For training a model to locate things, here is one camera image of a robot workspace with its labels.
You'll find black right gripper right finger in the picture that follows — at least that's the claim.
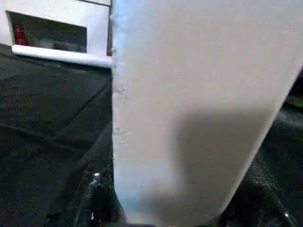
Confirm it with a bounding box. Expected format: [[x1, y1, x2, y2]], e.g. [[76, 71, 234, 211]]
[[219, 163, 299, 227]]

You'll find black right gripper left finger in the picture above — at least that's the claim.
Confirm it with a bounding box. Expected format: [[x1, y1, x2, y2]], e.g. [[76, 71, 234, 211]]
[[46, 132, 125, 227]]

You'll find black work surface mat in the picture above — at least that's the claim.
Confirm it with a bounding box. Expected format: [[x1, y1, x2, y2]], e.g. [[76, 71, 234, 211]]
[[0, 42, 303, 227]]

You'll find red bottle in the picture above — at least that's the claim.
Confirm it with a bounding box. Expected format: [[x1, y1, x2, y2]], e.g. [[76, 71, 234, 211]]
[[14, 23, 28, 46]]

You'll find white glass door cabinet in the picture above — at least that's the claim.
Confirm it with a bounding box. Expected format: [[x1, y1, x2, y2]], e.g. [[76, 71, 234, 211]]
[[0, 0, 114, 59]]

